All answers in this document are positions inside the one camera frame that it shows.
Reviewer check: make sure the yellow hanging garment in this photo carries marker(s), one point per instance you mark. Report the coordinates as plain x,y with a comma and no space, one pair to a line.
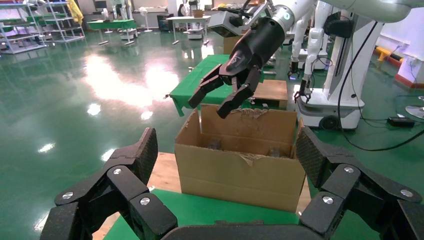
75,11

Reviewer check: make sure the table with green cloth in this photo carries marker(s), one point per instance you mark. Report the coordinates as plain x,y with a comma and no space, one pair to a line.
112,24

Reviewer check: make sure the small green tablecloth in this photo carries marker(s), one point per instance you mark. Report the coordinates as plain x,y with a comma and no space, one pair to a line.
198,73

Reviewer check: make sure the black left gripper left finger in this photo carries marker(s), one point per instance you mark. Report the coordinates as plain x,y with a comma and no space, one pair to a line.
109,185

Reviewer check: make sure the white standing fan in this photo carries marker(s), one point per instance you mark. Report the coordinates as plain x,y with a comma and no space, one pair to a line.
143,13

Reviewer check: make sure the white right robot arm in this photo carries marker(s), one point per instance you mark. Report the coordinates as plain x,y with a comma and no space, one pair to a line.
298,10

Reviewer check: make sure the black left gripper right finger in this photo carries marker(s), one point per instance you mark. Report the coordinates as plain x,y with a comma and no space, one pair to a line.
344,185

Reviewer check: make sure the metal storage shelf rack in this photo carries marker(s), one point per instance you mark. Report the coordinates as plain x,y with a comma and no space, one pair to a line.
59,23
16,33

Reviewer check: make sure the brown cardboard box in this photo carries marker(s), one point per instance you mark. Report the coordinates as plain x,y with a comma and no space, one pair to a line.
270,92
230,44

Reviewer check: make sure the grey round stand base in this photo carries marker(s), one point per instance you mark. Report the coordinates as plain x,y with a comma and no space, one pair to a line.
415,112

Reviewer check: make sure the black idle robot gripper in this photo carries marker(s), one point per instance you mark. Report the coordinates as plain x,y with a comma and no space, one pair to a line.
302,94

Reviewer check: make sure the white table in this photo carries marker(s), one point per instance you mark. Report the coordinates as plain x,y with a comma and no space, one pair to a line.
187,18

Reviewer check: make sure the yellow floor bumper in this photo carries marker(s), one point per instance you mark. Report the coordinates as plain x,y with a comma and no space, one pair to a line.
384,53

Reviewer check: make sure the white low cart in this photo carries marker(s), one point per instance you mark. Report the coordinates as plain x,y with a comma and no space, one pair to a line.
195,33
128,33

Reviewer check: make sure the black power adapter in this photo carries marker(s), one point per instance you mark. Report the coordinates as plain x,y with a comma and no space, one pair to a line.
400,122

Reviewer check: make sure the silver metal binder clip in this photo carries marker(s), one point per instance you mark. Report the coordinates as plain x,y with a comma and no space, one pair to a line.
166,96

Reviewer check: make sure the large green tablecloth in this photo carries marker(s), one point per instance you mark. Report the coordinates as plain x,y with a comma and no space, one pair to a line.
205,208

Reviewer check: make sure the white idle wheeled robot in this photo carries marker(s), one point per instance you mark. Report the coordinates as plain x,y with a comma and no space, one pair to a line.
344,73

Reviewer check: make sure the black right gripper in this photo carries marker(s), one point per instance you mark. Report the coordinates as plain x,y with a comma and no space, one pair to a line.
255,43

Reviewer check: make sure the large open cardboard carton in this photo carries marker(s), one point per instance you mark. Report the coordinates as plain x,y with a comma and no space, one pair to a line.
232,175

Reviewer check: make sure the white idle robot arm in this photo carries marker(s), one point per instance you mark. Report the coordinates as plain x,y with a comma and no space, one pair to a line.
313,49
298,36

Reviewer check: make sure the small brown box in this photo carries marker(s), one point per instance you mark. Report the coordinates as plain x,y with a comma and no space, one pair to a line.
198,13

